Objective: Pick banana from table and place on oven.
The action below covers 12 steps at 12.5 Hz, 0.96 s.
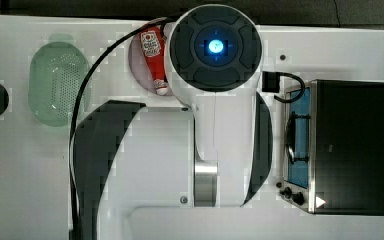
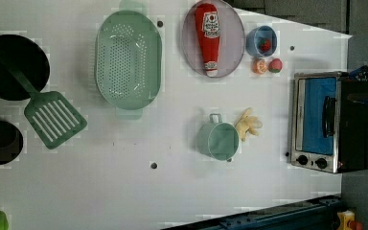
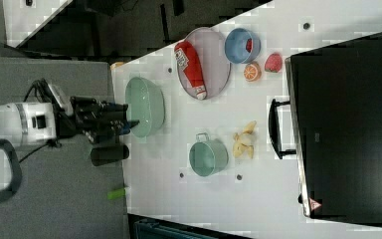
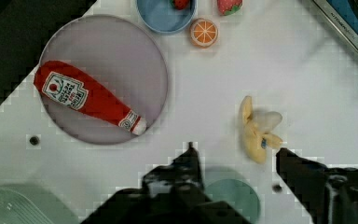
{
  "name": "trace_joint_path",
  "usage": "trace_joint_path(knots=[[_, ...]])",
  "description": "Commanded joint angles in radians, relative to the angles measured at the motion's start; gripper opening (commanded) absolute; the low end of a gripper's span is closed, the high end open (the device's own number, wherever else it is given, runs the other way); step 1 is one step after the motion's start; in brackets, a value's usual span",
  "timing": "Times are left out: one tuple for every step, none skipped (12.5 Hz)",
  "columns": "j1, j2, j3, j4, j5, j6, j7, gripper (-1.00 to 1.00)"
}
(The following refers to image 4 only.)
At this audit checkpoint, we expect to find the green perforated colander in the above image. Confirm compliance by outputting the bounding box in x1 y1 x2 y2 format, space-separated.
0 185 79 224

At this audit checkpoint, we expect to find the orange slice toy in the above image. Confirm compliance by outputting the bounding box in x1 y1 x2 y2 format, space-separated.
189 18 219 49

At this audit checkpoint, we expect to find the small green round cup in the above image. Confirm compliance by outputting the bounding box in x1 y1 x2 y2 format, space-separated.
205 179 261 224

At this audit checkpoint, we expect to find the grey round plate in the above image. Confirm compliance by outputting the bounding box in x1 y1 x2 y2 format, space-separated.
38 15 169 145

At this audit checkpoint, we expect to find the yellow plush peeled banana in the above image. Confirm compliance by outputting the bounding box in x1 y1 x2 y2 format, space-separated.
241 96 283 164

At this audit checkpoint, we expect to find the red plush ketchup bottle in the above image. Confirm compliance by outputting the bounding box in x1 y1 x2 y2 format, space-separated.
34 61 147 135

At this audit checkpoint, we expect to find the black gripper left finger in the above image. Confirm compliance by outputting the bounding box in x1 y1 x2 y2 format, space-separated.
81 146 250 224

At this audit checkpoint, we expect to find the red strawberry in bowl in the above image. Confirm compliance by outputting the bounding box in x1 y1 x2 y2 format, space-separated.
171 0 190 10

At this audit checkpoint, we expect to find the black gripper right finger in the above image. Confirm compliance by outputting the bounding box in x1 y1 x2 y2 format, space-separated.
276 147 358 224

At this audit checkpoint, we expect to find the red plush strawberry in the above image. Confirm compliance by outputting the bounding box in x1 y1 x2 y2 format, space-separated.
217 0 242 16

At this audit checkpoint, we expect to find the black toaster oven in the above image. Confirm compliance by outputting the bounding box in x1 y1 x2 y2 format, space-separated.
310 0 358 54

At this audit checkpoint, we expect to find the blue bowl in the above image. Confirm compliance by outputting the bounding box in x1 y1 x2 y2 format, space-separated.
135 0 198 35

